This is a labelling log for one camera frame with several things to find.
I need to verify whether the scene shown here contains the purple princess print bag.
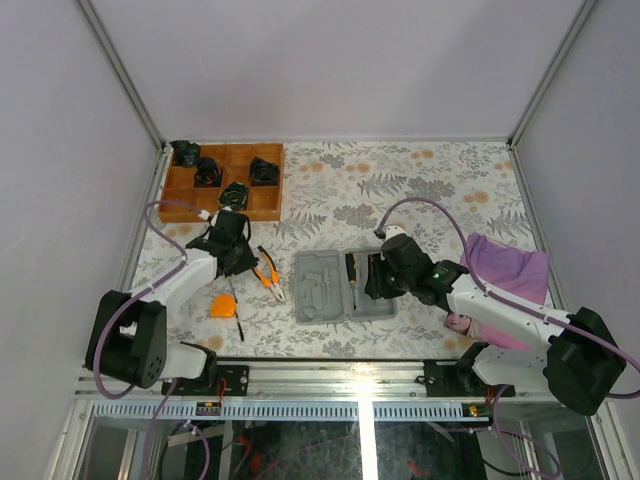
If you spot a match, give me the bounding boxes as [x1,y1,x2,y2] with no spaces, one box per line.
[444,232,551,351]

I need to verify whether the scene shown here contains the black blue tape roll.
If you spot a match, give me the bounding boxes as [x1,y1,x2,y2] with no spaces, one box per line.
[218,181,249,211]

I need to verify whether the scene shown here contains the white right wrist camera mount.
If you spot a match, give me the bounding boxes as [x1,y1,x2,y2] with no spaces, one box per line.
[374,224,406,241]

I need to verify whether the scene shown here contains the orange wooden compartment tray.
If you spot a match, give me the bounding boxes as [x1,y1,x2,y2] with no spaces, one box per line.
[157,143,284,223]

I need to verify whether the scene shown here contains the black tape roll right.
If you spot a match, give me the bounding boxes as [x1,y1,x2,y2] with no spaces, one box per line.
[249,157,280,186]

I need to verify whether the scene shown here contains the black tape roll top-left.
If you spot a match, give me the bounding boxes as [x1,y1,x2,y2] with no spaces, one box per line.
[170,140,201,168]

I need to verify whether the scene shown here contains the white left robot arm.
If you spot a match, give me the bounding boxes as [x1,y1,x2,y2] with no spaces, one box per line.
[85,208,258,399]

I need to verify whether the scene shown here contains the small black yellow screwdriver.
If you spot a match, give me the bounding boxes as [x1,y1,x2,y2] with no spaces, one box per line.
[345,252,357,310]

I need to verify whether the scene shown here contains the large black yellow screwdriver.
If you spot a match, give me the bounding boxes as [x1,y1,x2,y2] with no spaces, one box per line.
[226,276,245,343]

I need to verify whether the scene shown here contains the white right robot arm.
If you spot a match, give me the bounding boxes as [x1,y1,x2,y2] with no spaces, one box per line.
[364,226,627,416]

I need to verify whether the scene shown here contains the grey plastic tool case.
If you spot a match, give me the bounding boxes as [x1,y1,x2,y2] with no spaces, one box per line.
[291,247,398,325]

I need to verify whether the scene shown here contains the orange tape measure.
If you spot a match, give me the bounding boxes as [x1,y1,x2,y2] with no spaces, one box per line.
[209,294,234,319]

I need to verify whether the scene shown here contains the orange black pliers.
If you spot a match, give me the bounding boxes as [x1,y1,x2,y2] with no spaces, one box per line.
[252,246,286,305]

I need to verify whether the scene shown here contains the aluminium front rail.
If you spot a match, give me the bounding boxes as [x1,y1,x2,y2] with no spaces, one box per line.
[74,357,614,401]

